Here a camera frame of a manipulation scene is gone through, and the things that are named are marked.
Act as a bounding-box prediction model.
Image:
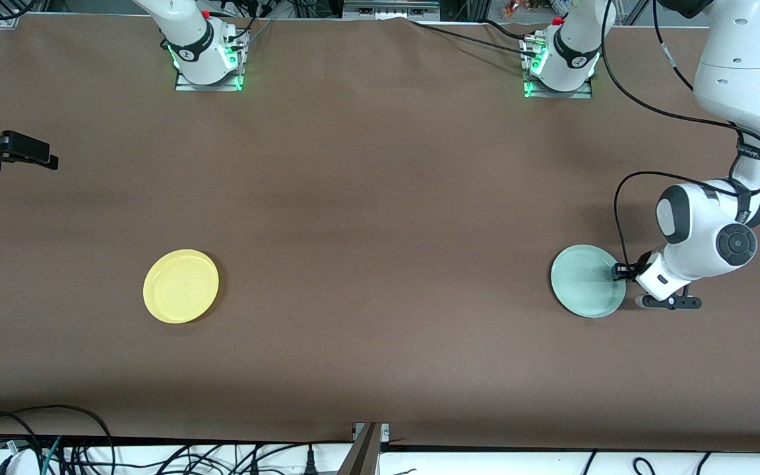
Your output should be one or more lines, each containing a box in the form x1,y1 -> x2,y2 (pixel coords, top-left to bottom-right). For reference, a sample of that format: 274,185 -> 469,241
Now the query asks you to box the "black looping floor cable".
0,404 -> 115,475

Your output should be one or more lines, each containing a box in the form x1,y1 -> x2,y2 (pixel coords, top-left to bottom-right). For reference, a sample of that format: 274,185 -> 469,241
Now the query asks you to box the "long black table cable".
410,18 -> 539,59

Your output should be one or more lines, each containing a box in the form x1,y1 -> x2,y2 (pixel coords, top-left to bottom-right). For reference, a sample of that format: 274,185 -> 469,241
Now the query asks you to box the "short black table cable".
484,21 -> 534,40

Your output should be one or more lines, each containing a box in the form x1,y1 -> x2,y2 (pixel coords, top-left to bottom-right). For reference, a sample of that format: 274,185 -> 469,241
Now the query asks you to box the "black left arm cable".
600,0 -> 760,273

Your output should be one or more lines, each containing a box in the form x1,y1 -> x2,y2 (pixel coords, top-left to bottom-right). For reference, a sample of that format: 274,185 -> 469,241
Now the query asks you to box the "silver rack device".
343,0 -> 441,20

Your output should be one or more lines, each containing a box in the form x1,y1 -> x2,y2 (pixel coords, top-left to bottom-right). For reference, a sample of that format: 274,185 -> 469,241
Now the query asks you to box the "green cable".
41,435 -> 65,475

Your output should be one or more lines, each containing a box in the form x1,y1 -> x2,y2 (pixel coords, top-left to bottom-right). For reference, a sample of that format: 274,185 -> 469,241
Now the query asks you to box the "brown table cover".
0,13 -> 760,453

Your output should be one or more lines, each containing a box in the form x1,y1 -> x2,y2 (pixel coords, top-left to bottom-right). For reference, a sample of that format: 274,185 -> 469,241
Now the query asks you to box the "yellow round plate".
142,249 -> 220,325

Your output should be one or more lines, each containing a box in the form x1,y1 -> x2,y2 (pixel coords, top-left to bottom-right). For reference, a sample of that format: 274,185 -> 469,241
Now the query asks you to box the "pale green round plate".
550,244 -> 627,319

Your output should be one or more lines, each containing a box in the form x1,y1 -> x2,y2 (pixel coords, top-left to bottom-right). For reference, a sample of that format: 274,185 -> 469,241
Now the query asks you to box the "aluminium profile beam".
338,422 -> 391,475

